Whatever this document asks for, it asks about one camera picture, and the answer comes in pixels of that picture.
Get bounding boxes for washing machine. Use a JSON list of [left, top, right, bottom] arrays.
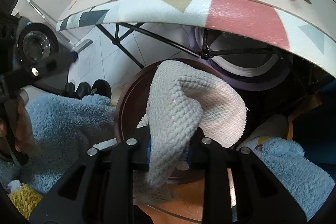
[[13, 16, 59, 69]]

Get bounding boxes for patterned table mat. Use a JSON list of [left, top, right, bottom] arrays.
[[56, 0, 335, 75]]

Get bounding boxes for folding table frame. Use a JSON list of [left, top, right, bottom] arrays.
[[95, 23, 275, 69]]

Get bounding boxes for purple round basin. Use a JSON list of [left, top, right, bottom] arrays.
[[199, 30, 294, 91]]

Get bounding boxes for brown trash bin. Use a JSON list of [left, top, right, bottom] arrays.
[[114, 57, 237, 185]]

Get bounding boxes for white mop pole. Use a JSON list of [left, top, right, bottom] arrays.
[[26, 0, 93, 53]]

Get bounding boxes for blue fleece sleeve right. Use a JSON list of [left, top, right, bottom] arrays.
[[237, 136, 335, 221]]

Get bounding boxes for person's left hand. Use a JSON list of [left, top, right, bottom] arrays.
[[1, 98, 39, 157]]

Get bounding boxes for pink knitted cloth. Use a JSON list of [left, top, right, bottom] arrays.
[[133, 60, 247, 205]]

